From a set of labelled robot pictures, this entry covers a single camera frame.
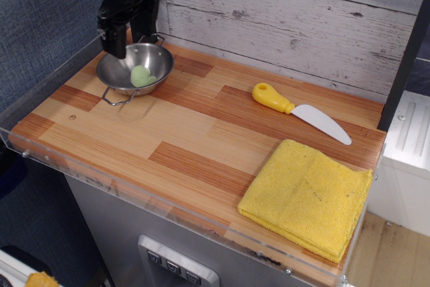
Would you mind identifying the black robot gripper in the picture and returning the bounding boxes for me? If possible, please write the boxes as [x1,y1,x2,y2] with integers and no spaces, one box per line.
[97,0,159,59]

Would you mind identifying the small steel bowl with handles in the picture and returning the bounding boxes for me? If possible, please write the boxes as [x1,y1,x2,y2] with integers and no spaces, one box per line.
[96,34,174,106]

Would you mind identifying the light green toy broccoli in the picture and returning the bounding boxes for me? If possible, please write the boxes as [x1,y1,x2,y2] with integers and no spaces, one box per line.
[130,65,157,87]

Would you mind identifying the yellow folded cloth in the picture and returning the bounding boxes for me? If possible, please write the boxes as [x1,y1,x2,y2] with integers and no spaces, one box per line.
[238,140,373,263]

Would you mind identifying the clear acrylic table guard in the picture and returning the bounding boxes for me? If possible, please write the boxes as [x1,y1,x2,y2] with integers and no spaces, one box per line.
[0,13,387,287]

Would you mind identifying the grey toy fridge cabinet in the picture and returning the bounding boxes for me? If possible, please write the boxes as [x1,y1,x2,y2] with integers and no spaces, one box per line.
[67,177,343,286]

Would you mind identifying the silver dispenser button panel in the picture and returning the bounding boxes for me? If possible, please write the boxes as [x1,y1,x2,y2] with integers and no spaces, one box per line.
[138,235,220,286]

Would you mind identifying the yellow object bottom left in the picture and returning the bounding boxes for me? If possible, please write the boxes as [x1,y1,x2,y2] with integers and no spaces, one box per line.
[24,272,60,287]

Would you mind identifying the white ribbed side platform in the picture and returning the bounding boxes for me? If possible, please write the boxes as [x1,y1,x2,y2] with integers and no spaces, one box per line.
[368,91,429,236]

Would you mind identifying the black left vertical post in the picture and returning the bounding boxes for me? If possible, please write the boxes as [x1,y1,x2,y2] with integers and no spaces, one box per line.
[129,0,168,44]

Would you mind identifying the black vertical post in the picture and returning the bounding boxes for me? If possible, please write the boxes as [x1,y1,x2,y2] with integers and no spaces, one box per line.
[129,0,168,44]
[378,0,429,131]

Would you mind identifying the yellow handled white toy knife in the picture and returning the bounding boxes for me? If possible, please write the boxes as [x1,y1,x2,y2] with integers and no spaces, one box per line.
[252,83,352,146]

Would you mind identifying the black right vertical post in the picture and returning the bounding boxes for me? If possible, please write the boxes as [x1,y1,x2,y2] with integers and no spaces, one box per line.
[378,0,429,131]

